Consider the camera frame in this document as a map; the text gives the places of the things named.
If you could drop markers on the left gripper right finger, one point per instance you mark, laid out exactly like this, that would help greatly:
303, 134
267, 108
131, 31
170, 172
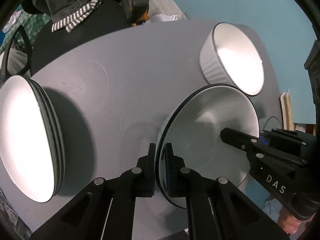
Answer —
179, 179

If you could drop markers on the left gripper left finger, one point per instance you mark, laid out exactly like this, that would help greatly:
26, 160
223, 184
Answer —
139, 181

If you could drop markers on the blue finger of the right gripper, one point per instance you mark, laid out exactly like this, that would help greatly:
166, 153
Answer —
239, 140

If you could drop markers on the white bowl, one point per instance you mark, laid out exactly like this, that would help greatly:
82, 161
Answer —
193, 128
229, 56

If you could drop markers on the white plate stack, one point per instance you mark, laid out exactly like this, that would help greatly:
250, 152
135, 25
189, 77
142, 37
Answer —
32, 148

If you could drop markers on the right human hand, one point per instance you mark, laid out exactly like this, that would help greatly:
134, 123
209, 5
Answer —
289, 223

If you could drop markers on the white cloth behind table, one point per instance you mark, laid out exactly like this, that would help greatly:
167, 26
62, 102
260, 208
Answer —
162, 18

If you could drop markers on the black office chair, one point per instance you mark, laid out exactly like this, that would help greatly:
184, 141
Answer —
110, 16

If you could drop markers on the green patterned blanket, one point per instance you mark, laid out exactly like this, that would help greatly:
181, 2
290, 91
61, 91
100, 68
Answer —
31, 23

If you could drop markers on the wooden board by wall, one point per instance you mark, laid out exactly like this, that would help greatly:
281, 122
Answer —
286, 110

